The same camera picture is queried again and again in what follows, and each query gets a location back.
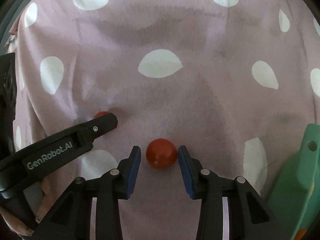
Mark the lone cherry tomato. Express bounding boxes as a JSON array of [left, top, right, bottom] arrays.
[[145, 138, 178, 170]]

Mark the orange mandarin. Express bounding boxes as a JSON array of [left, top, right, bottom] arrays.
[[294, 229, 307, 240]]

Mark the left human hand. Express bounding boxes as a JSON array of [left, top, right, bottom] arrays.
[[1, 177, 62, 238]]

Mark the green plastic bowl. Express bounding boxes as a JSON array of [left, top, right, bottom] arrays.
[[267, 124, 319, 239]]

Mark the pink polka dot cloth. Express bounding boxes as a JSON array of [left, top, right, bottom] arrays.
[[8, 0, 320, 240]]

